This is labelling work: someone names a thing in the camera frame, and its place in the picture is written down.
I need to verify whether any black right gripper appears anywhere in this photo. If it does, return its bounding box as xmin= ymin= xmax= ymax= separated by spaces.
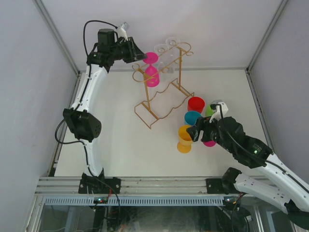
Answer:
xmin=187 ymin=113 xmax=235 ymax=154

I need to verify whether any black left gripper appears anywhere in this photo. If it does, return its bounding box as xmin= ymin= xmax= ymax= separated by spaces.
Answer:
xmin=110 ymin=37 xmax=147 ymax=64

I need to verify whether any orange wine glass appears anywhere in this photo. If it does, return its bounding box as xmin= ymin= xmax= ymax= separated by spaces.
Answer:
xmin=177 ymin=125 xmax=193 ymax=154

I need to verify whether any blue wine glass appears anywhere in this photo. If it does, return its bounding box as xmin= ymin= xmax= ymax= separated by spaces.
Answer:
xmin=184 ymin=111 xmax=201 ymax=126

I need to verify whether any pink wine glass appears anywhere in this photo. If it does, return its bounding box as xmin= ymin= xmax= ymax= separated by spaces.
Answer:
xmin=203 ymin=140 xmax=216 ymax=147
xmin=143 ymin=52 xmax=160 ymax=87

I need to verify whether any green wine glass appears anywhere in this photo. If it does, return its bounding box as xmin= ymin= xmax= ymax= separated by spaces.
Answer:
xmin=205 ymin=104 xmax=214 ymax=117

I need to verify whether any red wine glass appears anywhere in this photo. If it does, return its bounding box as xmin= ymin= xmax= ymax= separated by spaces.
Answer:
xmin=187 ymin=96 xmax=205 ymax=114

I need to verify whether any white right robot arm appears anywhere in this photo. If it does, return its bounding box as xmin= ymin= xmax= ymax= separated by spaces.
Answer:
xmin=186 ymin=117 xmax=309 ymax=230

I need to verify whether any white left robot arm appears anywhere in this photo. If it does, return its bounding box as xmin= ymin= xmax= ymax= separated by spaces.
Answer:
xmin=63 ymin=26 xmax=147 ymax=193

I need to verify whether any clear wine glass left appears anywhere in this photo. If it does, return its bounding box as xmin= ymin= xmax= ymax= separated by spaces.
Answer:
xmin=154 ymin=44 xmax=169 ymax=71

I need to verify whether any clear wine glass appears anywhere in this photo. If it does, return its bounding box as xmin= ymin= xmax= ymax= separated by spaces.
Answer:
xmin=154 ymin=44 xmax=169 ymax=71
xmin=166 ymin=37 xmax=180 ymax=74

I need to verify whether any clear wine glass right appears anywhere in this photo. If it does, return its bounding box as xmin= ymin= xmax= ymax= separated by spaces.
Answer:
xmin=166 ymin=37 xmax=180 ymax=74

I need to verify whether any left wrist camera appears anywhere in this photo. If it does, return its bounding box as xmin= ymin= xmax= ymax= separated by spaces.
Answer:
xmin=116 ymin=22 xmax=129 ymax=41

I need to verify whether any right camera black cable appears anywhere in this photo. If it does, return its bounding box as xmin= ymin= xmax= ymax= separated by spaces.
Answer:
xmin=217 ymin=103 xmax=261 ymax=160

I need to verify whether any camera black cable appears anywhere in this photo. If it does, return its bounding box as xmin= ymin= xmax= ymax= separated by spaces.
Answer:
xmin=217 ymin=103 xmax=261 ymax=160
xmin=83 ymin=20 xmax=119 ymax=58

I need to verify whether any gold wire glass rack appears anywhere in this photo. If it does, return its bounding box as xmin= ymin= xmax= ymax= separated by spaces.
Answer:
xmin=132 ymin=42 xmax=195 ymax=129

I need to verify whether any left camera black cable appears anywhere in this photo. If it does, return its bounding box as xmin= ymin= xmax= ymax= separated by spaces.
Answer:
xmin=83 ymin=20 xmax=119 ymax=58

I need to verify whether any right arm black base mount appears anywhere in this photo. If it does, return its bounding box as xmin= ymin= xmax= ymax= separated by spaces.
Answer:
xmin=206 ymin=178 xmax=230 ymax=194

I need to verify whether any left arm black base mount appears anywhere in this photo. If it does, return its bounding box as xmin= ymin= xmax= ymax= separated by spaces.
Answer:
xmin=78 ymin=176 xmax=121 ymax=194

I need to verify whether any grey slotted cable duct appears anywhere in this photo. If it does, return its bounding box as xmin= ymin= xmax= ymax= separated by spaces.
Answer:
xmin=44 ymin=196 xmax=225 ymax=206

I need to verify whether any aluminium frame rail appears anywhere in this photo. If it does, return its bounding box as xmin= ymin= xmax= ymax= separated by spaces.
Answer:
xmin=33 ymin=175 xmax=276 ymax=197

